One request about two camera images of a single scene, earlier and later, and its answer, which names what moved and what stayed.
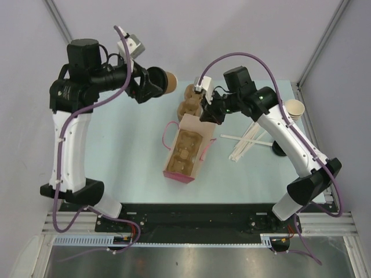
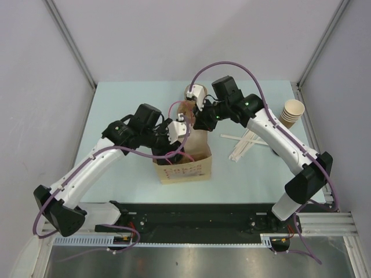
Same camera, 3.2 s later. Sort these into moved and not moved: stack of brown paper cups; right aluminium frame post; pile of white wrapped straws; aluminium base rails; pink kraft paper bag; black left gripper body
Moved: black left gripper body; pink kraft paper bag
Not moved: aluminium base rails; right aluminium frame post; stack of brown paper cups; pile of white wrapped straws
